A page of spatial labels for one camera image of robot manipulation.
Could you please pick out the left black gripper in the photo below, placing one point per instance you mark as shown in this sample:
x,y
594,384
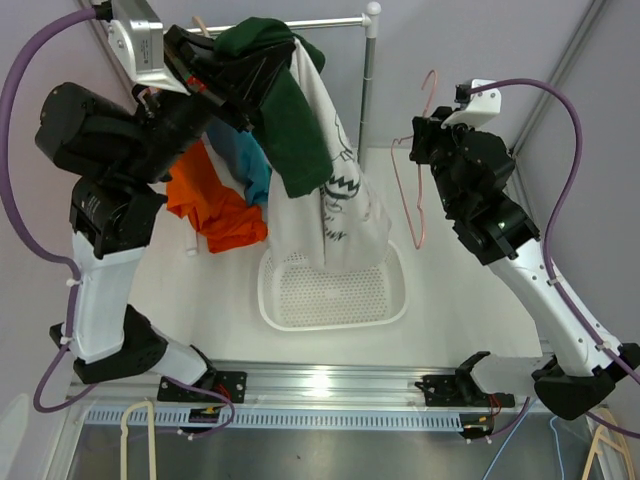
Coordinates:
x,y
239,82

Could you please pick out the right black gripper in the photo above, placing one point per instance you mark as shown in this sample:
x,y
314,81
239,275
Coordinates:
x,y
429,130

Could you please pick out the orange t shirt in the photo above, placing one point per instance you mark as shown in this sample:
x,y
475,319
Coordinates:
x,y
214,210

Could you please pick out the dark green white t shirt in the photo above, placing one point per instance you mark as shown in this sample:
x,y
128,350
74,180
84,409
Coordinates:
x,y
320,203

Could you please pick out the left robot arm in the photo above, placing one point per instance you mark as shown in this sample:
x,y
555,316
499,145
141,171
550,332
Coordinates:
x,y
118,157

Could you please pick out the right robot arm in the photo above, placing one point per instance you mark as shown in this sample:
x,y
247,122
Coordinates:
x,y
470,169

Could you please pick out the blue t shirt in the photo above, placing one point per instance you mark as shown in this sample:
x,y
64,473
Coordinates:
x,y
245,160

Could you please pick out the beige wooden hanger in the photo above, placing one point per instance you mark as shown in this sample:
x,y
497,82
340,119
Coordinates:
x,y
197,21

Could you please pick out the beige hanger on floor right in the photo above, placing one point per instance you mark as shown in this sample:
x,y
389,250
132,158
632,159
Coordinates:
x,y
608,456

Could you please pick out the metal clothes rack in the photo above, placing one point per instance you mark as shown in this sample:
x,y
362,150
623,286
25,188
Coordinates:
x,y
369,21

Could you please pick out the white plastic basket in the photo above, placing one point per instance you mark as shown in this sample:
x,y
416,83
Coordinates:
x,y
294,297

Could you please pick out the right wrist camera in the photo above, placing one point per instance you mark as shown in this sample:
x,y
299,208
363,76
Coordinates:
x,y
477,109

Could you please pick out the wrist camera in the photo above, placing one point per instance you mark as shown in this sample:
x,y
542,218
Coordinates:
x,y
135,34
477,109

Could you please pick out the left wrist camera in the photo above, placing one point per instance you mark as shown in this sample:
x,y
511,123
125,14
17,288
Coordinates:
x,y
135,34

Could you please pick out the aluminium rail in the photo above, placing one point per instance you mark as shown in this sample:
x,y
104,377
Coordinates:
x,y
298,397

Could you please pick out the light blue wire hanger floor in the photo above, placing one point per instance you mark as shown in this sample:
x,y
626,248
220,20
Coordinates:
x,y
531,450

